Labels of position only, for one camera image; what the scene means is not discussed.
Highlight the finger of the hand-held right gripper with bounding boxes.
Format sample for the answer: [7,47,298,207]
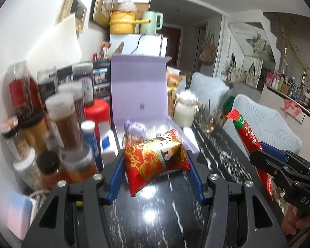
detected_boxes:
[259,141,310,169]
[249,150,298,184]

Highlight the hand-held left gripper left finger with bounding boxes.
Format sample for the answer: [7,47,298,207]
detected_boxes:
[21,156,126,248]

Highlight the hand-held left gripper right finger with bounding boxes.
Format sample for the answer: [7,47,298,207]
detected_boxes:
[186,150,290,248]

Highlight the long red sauce packet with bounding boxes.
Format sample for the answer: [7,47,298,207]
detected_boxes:
[226,108,274,202]

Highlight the red gold snack packet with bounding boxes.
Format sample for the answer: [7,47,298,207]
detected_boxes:
[123,129,191,197]

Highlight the purple sachet pouch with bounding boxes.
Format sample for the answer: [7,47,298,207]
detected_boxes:
[124,120,148,145]

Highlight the purple gift box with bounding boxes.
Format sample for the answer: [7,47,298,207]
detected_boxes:
[110,54,200,155]

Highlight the person's right hand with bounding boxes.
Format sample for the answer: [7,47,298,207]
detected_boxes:
[281,205,310,236]

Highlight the chair with leaf pattern cover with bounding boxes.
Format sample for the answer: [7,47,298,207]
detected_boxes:
[222,94,303,158]

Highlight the small white blue box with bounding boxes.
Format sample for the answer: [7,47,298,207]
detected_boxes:
[100,129,118,166]

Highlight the blue tube with white cap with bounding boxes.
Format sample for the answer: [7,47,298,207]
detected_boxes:
[81,121,104,169]

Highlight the pink bow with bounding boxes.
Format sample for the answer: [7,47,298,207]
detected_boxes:
[284,99,303,117]

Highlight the white sideboard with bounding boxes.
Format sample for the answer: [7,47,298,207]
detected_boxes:
[260,85,310,135]

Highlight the green box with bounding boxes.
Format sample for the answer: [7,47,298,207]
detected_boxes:
[222,96,235,117]

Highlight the glass cup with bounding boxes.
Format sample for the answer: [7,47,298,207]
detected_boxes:
[200,108,223,133]

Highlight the row of cosmetic bottles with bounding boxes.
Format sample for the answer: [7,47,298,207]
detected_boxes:
[265,71,310,109]

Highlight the black lid jar red label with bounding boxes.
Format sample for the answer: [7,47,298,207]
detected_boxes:
[37,151,65,186]

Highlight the red container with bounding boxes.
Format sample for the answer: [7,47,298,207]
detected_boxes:
[84,99,111,131]

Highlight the white ceramic jar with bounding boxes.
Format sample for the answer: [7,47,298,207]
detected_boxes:
[174,90,202,128]

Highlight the white tote bag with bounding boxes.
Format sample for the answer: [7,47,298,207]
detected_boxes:
[223,53,241,83]
[244,62,262,84]

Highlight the brown granule jar white lid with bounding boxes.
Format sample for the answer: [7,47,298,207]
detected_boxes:
[45,93,84,150]

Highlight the grain jar white lid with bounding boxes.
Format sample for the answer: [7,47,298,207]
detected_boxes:
[13,148,45,192]

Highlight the chair with grey-blue cover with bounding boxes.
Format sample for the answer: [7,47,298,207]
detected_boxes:
[190,72,230,109]

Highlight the clear glass bottle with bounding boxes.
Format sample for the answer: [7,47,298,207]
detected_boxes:
[280,49,290,75]

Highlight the dark label jar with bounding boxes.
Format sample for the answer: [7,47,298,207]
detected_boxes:
[75,79,94,106]

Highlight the black lid jar yellow contents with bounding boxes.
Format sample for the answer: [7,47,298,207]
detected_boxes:
[20,114,48,155]

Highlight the orange snack bag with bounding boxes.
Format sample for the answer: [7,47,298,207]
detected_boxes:
[167,70,186,117]

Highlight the dried bamboo branch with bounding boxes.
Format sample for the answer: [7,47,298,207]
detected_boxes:
[276,13,310,83]

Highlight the black pouch pack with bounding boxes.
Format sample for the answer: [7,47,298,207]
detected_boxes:
[57,62,110,101]

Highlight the pastel power bank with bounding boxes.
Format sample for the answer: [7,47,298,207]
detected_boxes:
[7,193,33,241]

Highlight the grain jar pink lid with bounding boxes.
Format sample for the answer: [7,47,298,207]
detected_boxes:
[0,116,29,161]

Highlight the dark jar clear lid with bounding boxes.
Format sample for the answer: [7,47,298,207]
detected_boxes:
[37,67,58,104]

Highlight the brown hanging bag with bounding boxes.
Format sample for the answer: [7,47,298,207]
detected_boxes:
[199,32,217,65]

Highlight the jar with red contents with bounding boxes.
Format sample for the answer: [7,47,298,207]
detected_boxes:
[9,62,39,114]

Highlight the colourful snack bag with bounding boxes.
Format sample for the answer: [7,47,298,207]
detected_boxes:
[93,41,111,61]

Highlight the white fridge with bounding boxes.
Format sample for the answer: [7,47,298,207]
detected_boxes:
[109,33,168,57]

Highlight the dark wooden door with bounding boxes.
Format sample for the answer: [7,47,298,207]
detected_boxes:
[160,26,181,57]

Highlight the white foam board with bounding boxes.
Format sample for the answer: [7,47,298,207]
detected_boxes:
[26,13,82,70]

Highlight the yellow pot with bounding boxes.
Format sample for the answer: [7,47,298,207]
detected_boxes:
[109,11,145,35]

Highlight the white plastic bag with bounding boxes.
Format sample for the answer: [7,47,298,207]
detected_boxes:
[119,1,137,14]

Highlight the framed picture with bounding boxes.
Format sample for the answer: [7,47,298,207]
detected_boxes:
[92,0,117,30]

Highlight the white cable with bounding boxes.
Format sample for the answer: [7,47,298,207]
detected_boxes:
[28,190,51,202]

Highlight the black power cable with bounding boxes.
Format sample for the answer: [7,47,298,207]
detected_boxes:
[130,33,145,56]

